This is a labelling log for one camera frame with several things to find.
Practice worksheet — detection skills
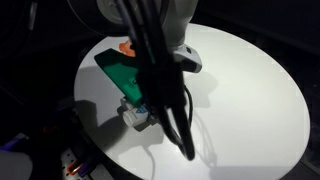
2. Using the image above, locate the perforated metal plate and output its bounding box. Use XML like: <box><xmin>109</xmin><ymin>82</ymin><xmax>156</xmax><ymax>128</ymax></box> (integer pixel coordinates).
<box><xmin>59</xmin><ymin>147</ymin><xmax>85</xmax><ymax>180</ymax></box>

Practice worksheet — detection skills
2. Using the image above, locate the black cable bundle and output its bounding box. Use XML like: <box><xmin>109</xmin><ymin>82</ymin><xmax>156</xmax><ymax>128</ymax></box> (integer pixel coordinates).
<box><xmin>114</xmin><ymin>0</ymin><xmax>197</xmax><ymax>162</ymax></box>

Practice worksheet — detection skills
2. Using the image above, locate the pale grey rounded object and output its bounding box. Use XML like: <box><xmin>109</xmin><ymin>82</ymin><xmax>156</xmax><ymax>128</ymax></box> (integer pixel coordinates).
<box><xmin>0</xmin><ymin>149</ymin><xmax>34</xmax><ymax>180</ymax></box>

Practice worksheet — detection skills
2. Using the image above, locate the bluish metal bar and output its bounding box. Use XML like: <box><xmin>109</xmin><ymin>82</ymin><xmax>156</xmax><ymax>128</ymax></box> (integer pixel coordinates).
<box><xmin>0</xmin><ymin>132</ymin><xmax>29</xmax><ymax>153</ymax></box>

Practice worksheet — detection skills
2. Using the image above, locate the thin black cable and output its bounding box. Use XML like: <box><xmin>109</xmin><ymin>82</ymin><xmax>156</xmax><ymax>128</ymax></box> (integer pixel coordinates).
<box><xmin>182</xmin><ymin>83</ymin><xmax>195</xmax><ymax>129</ymax></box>

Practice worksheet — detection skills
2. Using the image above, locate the orange plastic carrier bag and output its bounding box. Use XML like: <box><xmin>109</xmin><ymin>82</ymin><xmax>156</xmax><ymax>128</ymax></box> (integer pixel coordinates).
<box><xmin>118</xmin><ymin>39</ymin><xmax>137</xmax><ymax>58</ymax></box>

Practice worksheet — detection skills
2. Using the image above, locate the blue and orange bar clamp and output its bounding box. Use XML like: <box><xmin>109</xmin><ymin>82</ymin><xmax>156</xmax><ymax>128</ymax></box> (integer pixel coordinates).
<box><xmin>65</xmin><ymin>155</ymin><xmax>95</xmax><ymax>178</ymax></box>

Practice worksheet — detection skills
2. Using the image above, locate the white bottle with blue print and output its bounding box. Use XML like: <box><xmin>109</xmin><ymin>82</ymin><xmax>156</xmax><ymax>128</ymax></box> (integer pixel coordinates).
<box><xmin>121</xmin><ymin>103</ymin><xmax>158</xmax><ymax>128</ymax></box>

